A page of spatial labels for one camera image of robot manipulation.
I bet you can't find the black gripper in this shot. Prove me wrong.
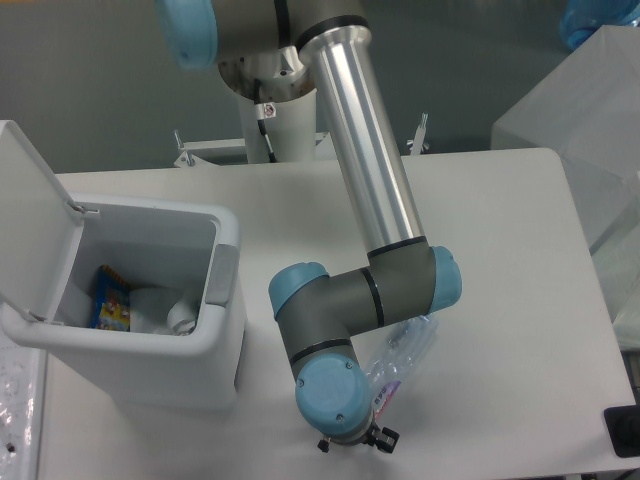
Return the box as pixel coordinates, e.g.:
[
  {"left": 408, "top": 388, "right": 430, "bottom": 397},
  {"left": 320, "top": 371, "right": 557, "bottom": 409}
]
[{"left": 317, "top": 420, "right": 399, "bottom": 453}]

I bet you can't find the clear plastic water bottle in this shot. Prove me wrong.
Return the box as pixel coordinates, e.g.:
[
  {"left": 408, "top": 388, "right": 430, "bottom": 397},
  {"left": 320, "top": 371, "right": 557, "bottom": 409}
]
[{"left": 363, "top": 316, "right": 439, "bottom": 420}]

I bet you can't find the white tissue wrapper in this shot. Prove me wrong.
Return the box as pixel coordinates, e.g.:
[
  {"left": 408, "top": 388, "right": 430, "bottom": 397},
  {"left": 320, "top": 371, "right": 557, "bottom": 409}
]
[{"left": 129, "top": 287, "right": 200, "bottom": 336}]

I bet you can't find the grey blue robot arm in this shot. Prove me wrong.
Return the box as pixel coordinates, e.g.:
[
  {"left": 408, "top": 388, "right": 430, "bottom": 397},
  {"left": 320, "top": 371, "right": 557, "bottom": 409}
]
[{"left": 155, "top": 1, "right": 462, "bottom": 453}]

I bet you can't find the white trash can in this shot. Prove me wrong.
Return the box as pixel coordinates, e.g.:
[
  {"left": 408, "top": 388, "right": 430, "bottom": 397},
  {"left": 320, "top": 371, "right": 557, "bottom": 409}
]
[{"left": 1, "top": 194, "right": 246, "bottom": 410}]

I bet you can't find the white trash can lid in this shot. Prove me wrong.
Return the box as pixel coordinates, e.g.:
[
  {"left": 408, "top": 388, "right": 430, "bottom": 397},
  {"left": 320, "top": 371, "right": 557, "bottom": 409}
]
[{"left": 1, "top": 120, "right": 99, "bottom": 322}]

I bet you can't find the black device at edge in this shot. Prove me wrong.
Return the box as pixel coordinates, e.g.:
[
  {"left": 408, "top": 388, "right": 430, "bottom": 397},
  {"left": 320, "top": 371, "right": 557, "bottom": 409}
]
[{"left": 603, "top": 405, "right": 639, "bottom": 458}]

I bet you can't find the blue snack packet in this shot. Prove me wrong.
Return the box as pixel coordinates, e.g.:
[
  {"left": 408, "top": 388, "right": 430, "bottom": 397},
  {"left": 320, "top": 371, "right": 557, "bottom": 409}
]
[{"left": 90, "top": 265, "right": 131, "bottom": 332}]

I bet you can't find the blue water jug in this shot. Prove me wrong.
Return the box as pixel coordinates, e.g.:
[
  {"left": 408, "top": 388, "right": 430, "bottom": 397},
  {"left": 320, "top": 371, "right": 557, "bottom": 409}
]
[{"left": 559, "top": 0, "right": 639, "bottom": 51}]

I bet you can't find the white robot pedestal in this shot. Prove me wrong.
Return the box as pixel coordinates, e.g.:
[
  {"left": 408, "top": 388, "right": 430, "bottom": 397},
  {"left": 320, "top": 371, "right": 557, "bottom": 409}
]
[{"left": 172, "top": 89, "right": 431, "bottom": 169}]

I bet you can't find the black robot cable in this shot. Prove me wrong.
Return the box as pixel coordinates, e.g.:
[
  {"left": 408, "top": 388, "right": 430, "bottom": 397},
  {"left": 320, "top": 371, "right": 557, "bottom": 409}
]
[{"left": 253, "top": 78, "right": 278, "bottom": 164}]

